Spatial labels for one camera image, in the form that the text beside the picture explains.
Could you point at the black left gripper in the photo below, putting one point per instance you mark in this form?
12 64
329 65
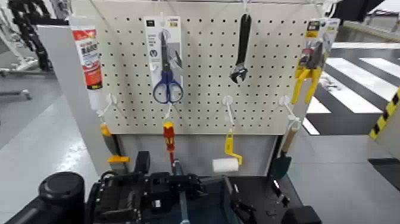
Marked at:
118 197

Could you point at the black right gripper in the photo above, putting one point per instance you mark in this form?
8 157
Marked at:
248 214

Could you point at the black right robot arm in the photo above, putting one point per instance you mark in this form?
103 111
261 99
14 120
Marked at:
301 215

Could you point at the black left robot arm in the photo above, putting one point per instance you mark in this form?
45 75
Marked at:
59 197

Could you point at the red yellow screwdriver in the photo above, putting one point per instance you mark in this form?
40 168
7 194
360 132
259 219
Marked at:
169 134

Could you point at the orange grey scraper brush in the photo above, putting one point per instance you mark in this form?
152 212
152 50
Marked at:
118 159

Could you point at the white perforated pegboard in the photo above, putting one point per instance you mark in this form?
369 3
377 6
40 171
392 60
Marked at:
203 62

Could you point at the grey stand side panel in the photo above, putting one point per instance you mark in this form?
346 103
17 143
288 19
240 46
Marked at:
72 94

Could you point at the black adjustable wrench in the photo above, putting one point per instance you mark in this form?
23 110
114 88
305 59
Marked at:
243 40

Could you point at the red white sealant tube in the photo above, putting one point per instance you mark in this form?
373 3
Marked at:
90 56

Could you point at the black machine housing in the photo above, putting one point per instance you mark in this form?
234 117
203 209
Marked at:
356 9

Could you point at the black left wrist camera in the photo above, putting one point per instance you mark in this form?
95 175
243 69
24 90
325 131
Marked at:
142 162

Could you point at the small black bracket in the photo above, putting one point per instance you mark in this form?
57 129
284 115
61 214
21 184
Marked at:
281 195

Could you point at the white metal machine frame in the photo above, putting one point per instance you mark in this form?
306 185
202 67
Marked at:
12 47

